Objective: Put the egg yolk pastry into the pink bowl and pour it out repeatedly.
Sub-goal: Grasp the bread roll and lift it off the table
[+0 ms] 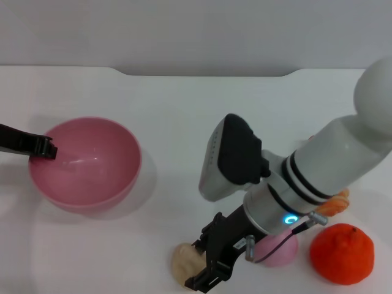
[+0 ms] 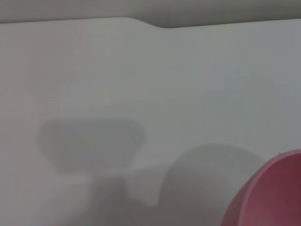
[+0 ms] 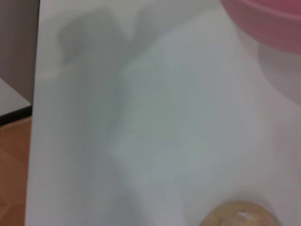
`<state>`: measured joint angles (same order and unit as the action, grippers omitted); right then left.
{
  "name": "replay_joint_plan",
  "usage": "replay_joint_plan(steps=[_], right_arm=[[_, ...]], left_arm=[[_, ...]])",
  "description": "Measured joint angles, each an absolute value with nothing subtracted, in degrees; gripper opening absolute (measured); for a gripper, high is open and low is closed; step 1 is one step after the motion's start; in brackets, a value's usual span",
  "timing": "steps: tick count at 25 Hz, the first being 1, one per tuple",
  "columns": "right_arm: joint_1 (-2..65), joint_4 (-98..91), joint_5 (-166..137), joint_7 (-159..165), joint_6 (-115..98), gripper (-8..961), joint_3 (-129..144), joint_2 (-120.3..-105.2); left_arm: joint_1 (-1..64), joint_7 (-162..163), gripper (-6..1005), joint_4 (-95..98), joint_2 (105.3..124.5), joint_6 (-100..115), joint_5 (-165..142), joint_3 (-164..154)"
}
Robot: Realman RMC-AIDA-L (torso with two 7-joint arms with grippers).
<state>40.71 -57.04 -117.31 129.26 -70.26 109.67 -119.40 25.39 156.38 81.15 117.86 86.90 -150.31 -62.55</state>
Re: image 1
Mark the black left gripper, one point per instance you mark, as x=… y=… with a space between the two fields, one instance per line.
x=13 y=139

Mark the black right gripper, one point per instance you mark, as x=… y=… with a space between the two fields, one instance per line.
x=226 y=239

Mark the beige egg yolk pastry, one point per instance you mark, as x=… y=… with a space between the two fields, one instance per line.
x=183 y=263

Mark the pink plastic bowl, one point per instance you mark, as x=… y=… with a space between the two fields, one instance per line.
x=92 y=159

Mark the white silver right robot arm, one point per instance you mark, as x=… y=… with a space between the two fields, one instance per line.
x=337 y=153

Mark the pink round bun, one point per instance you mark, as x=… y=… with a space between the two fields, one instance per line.
x=284 y=251

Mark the orange tangerine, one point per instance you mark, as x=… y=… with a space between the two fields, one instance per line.
x=341 y=254

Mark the striped orange bread roll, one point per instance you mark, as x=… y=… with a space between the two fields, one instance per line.
x=335 y=205

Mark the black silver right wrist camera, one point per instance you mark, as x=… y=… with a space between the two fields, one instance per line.
x=235 y=147

